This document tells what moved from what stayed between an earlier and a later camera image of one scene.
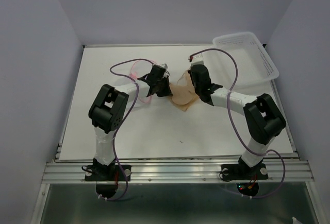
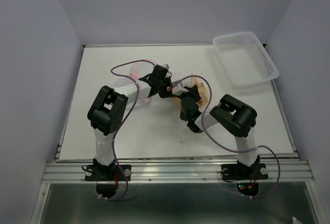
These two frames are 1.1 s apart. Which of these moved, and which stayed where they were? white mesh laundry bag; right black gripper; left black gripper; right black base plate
Moved: right black gripper
Stayed: right black base plate; left black gripper; white mesh laundry bag
